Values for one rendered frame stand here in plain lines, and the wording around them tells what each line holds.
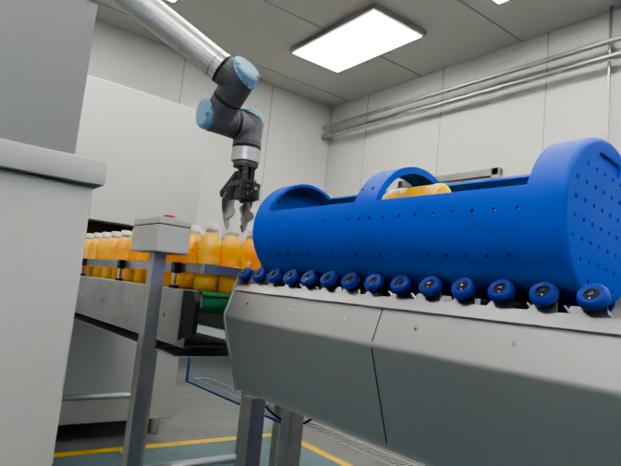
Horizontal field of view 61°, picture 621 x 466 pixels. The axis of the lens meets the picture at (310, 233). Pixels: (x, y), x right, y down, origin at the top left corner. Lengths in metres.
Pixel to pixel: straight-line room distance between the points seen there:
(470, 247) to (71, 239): 0.65
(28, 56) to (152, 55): 5.19
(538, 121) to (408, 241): 4.13
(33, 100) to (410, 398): 0.82
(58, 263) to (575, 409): 0.78
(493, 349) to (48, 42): 0.86
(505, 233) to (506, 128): 4.37
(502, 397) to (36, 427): 0.71
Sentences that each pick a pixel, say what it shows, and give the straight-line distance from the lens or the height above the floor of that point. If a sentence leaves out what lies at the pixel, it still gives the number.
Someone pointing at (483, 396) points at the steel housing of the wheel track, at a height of 0.79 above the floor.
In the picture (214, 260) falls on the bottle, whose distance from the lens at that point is 1.60.
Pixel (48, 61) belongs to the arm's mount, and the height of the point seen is 1.24.
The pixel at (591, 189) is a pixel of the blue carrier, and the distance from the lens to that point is 0.97.
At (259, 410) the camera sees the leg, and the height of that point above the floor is 0.59.
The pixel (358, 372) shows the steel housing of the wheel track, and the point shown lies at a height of 0.77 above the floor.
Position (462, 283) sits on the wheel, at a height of 0.97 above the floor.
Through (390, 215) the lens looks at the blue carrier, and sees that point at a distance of 1.08.
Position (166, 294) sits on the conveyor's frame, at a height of 0.88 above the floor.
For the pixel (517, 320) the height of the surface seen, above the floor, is 0.92.
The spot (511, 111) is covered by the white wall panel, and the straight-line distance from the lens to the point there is 5.30.
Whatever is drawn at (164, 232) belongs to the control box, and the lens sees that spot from 1.56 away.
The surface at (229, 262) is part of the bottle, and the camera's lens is 1.63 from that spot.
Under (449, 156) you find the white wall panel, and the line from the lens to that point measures 5.58.
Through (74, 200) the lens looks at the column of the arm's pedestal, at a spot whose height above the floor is 1.03.
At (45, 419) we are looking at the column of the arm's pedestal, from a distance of 0.91.
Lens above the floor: 0.93
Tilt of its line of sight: 6 degrees up
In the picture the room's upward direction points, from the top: 6 degrees clockwise
